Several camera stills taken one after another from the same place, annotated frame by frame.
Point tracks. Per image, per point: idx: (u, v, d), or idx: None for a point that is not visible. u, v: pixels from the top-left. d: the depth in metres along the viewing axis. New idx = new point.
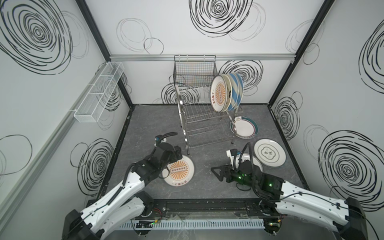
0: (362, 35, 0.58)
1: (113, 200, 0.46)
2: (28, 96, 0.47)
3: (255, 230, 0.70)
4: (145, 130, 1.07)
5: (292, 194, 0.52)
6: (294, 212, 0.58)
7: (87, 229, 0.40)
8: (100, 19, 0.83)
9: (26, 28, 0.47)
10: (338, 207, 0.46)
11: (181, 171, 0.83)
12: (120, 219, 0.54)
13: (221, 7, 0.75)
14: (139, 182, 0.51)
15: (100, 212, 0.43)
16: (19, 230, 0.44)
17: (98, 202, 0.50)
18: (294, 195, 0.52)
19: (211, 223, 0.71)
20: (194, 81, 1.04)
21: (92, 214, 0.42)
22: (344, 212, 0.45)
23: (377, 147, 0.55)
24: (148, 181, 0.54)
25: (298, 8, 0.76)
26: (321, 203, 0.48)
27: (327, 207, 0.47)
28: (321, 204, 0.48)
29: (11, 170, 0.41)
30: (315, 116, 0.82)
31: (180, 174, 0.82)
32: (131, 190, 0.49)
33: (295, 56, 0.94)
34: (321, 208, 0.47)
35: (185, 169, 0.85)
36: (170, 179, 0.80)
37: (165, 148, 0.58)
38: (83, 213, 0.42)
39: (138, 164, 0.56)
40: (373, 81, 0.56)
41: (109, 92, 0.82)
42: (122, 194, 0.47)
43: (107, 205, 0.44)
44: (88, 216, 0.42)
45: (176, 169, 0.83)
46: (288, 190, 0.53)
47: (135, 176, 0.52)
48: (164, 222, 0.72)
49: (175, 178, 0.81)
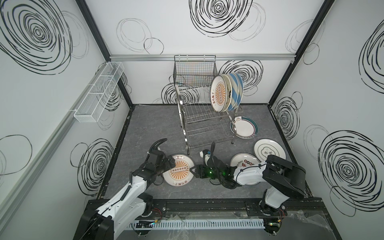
0: (363, 35, 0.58)
1: (125, 196, 0.51)
2: (28, 95, 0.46)
3: (255, 230, 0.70)
4: (145, 130, 1.07)
5: (238, 174, 0.62)
6: (271, 198, 0.59)
7: (108, 219, 0.43)
8: (100, 19, 0.83)
9: (26, 28, 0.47)
10: (260, 166, 0.53)
11: (181, 171, 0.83)
12: (126, 219, 0.54)
13: (221, 7, 0.75)
14: (143, 182, 0.57)
15: (116, 207, 0.46)
16: (19, 231, 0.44)
17: (110, 200, 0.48)
18: (239, 173, 0.62)
19: (211, 223, 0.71)
20: (194, 81, 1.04)
21: (108, 209, 0.45)
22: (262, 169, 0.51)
23: (377, 147, 0.55)
24: (148, 184, 0.61)
25: (298, 8, 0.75)
26: (251, 171, 0.56)
27: (254, 172, 0.54)
28: (251, 172, 0.55)
29: (11, 170, 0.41)
30: (316, 116, 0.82)
31: (180, 174, 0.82)
32: (138, 189, 0.55)
33: (295, 57, 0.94)
34: (253, 175, 0.55)
35: (185, 169, 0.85)
36: (170, 179, 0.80)
37: (160, 153, 0.68)
38: (99, 210, 0.45)
39: (137, 170, 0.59)
40: (373, 81, 0.56)
41: (109, 92, 0.82)
42: (132, 191, 0.53)
43: (121, 200, 0.49)
44: (105, 211, 0.45)
45: (176, 169, 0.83)
46: (236, 172, 0.64)
47: (140, 177, 0.59)
48: (164, 221, 0.72)
49: (175, 178, 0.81)
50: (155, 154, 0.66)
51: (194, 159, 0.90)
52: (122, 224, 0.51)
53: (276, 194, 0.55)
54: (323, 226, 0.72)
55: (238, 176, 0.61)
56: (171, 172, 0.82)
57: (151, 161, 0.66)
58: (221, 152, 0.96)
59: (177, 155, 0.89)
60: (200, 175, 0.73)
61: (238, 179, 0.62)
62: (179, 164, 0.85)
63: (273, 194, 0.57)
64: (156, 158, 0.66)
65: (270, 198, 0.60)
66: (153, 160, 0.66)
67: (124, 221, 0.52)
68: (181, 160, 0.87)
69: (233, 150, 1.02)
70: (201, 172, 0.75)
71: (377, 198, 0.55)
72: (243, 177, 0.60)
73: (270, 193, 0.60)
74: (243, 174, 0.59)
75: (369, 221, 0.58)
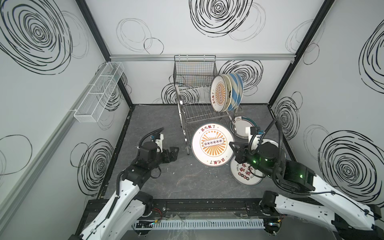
0: (363, 35, 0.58)
1: (112, 212, 0.45)
2: (28, 96, 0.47)
3: (255, 230, 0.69)
4: (146, 130, 1.07)
5: (324, 194, 0.42)
6: (295, 212, 0.57)
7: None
8: (100, 20, 0.83)
9: (26, 28, 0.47)
10: (367, 214, 0.41)
11: (215, 145, 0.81)
12: (124, 226, 0.54)
13: (221, 7, 0.75)
14: (133, 188, 0.51)
15: (102, 228, 0.42)
16: (19, 231, 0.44)
17: (96, 219, 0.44)
18: (327, 195, 0.42)
19: (211, 223, 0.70)
20: (194, 81, 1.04)
21: (93, 232, 0.41)
22: (371, 220, 0.40)
23: (377, 147, 0.55)
24: (141, 184, 0.55)
25: (299, 8, 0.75)
26: (352, 207, 0.41)
27: (356, 213, 0.41)
28: (351, 208, 0.41)
29: (11, 170, 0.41)
30: (315, 116, 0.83)
31: (215, 150, 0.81)
32: (128, 197, 0.50)
33: (295, 57, 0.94)
34: (350, 214, 0.41)
35: (220, 143, 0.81)
36: (207, 156, 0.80)
37: (151, 147, 0.58)
38: (84, 234, 0.41)
39: (126, 171, 0.55)
40: (373, 81, 0.56)
41: (109, 92, 0.82)
42: (120, 202, 0.47)
43: (107, 219, 0.44)
44: (89, 236, 0.41)
45: (210, 143, 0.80)
46: (319, 187, 0.42)
47: (129, 182, 0.52)
48: (164, 222, 0.72)
49: (212, 154, 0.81)
50: (146, 149, 0.56)
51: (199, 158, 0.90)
52: (120, 233, 0.52)
53: (305, 212, 0.55)
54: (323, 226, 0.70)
55: (321, 193, 0.42)
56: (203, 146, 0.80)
57: (142, 157, 0.57)
58: None
59: (209, 125, 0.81)
60: (239, 159, 0.53)
61: (316, 195, 0.43)
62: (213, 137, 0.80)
63: (303, 211, 0.56)
64: (147, 153, 0.57)
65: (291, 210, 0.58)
66: (145, 156, 0.56)
67: (121, 229, 0.52)
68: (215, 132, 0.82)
69: None
70: (241, 156, 0.52)
71: (377, 198, 0.55)
72: (332, 204, 0.42)
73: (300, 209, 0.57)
74: (334, 202, 0.42)
75: None
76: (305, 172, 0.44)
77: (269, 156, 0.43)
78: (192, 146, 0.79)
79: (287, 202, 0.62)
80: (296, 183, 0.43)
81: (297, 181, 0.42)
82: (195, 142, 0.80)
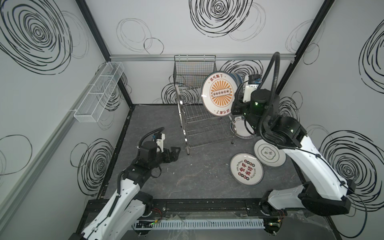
0: (363, 35, 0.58)
1: (113, 210, 0.46)
2: (29, 96, 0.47)
3: (255, 230, 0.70)
4: (145, 130, 1.07)
5: (307, 154, 0.38)
6: (278, 200, 0.59)
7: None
8: (100, 19, 0.83)
9: (26, 28, 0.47)
10: (342, 185, 0.38)
11: (222, 95, 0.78)
12: (125, 226, 0.54)
13: (221, 7, 0.75)
14: (134, 186, 0.51)
15: (103, 226, 0.43)
16: (19, 231, 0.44)
17: (97, 218, 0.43)
18: (310, 156, 0.38)
19: (211, 223, 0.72)
20: (194, 81, 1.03)
21: (94, 230, 0.42)
22: (343, 192, 0.37)
23: (377, 147, 0.55)
24: (142, 183, 0.55)
25: (299, 8, 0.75)
26: (329, 174, 0.38)
27: (331, 181, 0.38)
28: (329, 176, 0.38)
29: (11, 170, 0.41)
30: (315, 116, 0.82)
31: (222, 100, 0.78)
32: (128, 196, 0.50)
33: (295, 56, 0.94)
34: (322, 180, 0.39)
35: (227, 93, 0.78)
36: (214, 105, 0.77)
37: (151, 147, 0.58)
38: (85, 233, 0.41)
39: (127, 170, 0.55)
40: (373, 81, 0.56)
41: (109, 92, 0.82)
42: (122, 200, 0.48)
43: (108, 217, 0.44)
44: (90, 234, 0.41)
45: (218, 93, 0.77)
46: (305, 146, 0.38)
47: (129, 181, 0.53)
48: (164, 222, 0.72)
49: (219, 105, 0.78)
50: (146, 149, 0.57)
51: (199, 158, 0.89)
52: (120, 232, 0.51)
53: (285, 197, 0.55)
54: (323, 226, 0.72)
55: (306, 151, 0.37)
56: (211, 95, 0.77)
57: (143, 156, 0.57)
58: (221, 152, 0.96)
59: (218, 73, 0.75)
60: (232, 112, 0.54)
61: (297, 151, 0.39)
62: (221, 86, 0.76)
63: (283, 198, 0.57)
64: (147, 153, 0.57)
65: (276, 199, 0.60)
66: (145, 155, 0.57)
67: (122, 228, 0.52)
68: (223, 81, 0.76)
69: (233, 150, 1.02)
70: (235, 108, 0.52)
71: (377, 198, 0.55)
72: (310, 166, 0.39)
73: (280, 195, 0.59)
74: (313, 165, 0.38)
75: (369, 221, 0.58)
76: (297, 129, 0.39)
77: (260, 99, 0.39)
78: (201, 93, 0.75)
79: (273, 191, 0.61)
80: (282, 135, 0.38)
81: (285, 132, 0.38)
82: (203, 92, 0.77)
